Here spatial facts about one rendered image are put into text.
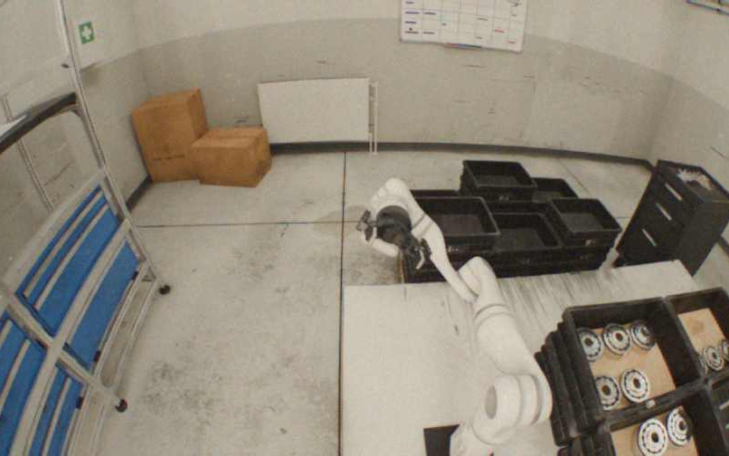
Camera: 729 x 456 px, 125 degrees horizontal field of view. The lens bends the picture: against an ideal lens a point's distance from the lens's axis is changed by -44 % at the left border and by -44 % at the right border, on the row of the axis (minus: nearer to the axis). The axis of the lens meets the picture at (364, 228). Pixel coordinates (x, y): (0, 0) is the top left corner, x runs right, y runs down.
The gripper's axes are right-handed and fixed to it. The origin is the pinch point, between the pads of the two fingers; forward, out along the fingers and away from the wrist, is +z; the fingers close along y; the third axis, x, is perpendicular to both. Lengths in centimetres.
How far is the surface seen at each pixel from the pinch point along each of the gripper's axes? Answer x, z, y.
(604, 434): 7, 23, 52
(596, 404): 5, 16, 51
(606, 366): 3, 1, 66
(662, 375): -4, 8, 85
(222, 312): 121, -93, -41
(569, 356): 5, 0, 52
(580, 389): 7, 9, 53
